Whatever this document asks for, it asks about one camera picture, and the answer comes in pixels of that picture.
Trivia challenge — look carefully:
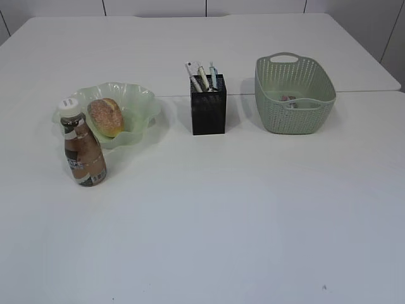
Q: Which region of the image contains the clear plastic ruler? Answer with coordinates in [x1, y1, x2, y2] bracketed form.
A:
[185, 61, 193, 79]

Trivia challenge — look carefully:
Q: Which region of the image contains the teal white pen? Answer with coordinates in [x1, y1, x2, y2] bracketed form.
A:
[209, 61, 218, 91]

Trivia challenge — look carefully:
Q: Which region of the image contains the cream white pen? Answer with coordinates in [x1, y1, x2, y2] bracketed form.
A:
[197, 63, 211, 92]

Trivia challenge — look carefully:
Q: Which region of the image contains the sesame bread roll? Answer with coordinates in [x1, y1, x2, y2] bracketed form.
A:
[87, 98, 125, 138]

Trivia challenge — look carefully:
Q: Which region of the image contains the brown drink bottle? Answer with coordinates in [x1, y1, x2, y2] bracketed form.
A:
[58, 98, 107, 187]

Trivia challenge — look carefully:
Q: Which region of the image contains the grey white pen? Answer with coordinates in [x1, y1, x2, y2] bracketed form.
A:
[190, 75, 203, 92]

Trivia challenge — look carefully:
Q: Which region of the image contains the black pen holder box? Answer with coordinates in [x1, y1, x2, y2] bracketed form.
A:
[190, 74, 227, 136]

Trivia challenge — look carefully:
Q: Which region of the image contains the green woven plastic basket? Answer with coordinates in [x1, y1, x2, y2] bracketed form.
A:
[254, 53, 337, 135]

